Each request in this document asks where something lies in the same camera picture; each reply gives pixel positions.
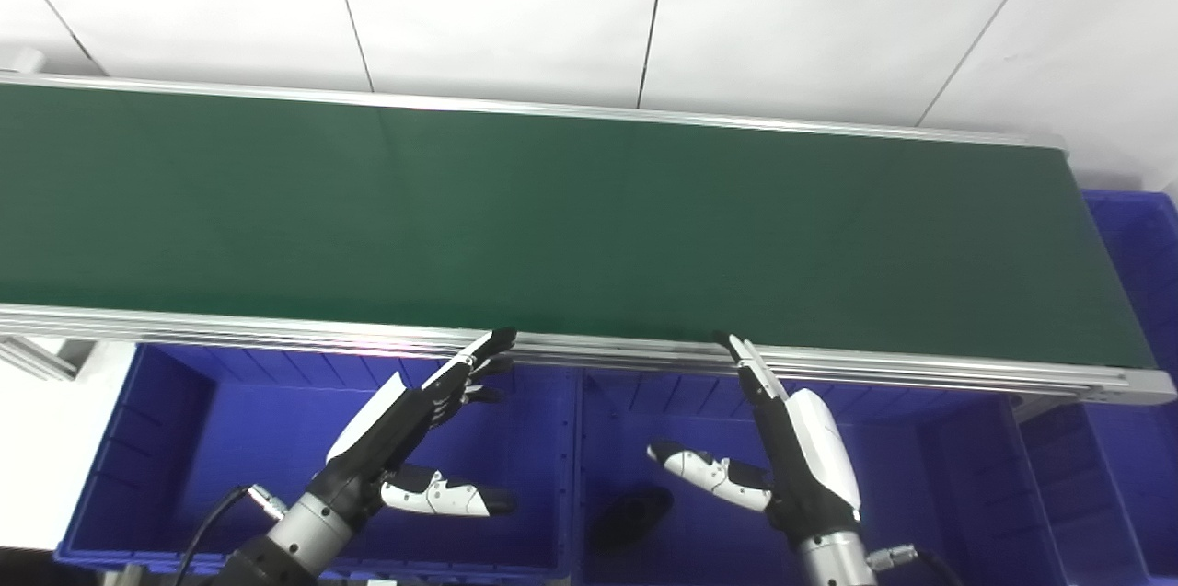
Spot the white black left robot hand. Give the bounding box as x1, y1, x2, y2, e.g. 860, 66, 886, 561
311, 327, 519, 524

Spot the black flanged machine part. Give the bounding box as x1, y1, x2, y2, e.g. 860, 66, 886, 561
589, 486, 676, 552

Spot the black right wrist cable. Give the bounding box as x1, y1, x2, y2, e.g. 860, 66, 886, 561
865, 544, 965, 586

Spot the green conveyor belt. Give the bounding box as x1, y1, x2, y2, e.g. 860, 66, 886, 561
0, 70, 1178, 407
0, 84, 1157, 369

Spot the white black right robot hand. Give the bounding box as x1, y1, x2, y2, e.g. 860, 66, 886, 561
646, 332, 864, 551

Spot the aluminium conveyor support leg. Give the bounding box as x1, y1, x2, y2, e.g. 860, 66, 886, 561
0, 335, 95, 383

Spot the blue plastic bin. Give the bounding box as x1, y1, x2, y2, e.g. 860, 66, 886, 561
54, 342, 581, 580
571, 367, 1061, 586
1016, 190, 1178, 586

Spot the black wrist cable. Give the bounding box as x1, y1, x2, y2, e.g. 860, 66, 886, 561
174, 484, 289, 586
865, 544, 965, 586

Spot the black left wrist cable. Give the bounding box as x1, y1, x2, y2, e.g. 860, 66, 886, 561
174, 484, 289, 586

